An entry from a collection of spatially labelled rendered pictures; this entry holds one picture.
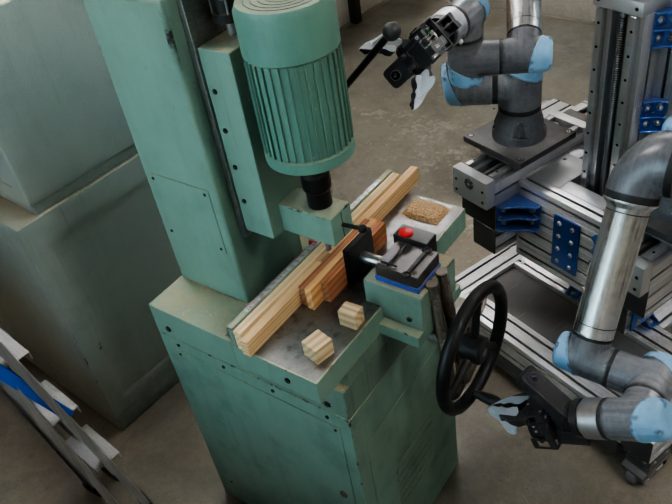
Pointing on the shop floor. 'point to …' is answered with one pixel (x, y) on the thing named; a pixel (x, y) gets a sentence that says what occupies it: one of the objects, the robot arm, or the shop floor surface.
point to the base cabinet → (322, 434)
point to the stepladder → (86, 444)
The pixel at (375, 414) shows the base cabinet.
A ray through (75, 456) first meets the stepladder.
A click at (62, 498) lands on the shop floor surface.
